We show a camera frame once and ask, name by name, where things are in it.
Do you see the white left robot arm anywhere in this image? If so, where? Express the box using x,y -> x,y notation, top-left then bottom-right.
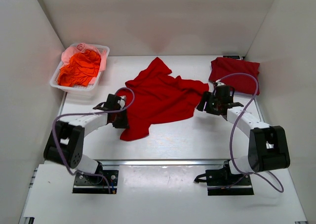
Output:
43,94 -> 129,178

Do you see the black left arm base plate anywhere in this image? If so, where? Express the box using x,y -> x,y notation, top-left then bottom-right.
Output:
72,162 -> 119,194

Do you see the white plastic laundry basket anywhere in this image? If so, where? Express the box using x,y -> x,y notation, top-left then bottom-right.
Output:
50,43 -> 110,95

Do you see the pink t shirt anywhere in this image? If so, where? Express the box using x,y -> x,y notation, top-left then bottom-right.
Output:
61,43 -> 108,85

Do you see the folded dark red t shirt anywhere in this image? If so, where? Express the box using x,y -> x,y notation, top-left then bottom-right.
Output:
209,57 -> 260,94

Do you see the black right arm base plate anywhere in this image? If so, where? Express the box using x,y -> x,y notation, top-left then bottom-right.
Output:
194,161 -> 254,196

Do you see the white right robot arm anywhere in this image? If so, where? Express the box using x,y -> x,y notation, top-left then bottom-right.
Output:
197,85 -> 290,175

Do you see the bright red t shirt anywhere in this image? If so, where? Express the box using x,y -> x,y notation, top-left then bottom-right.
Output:
118,57 -> 209,141

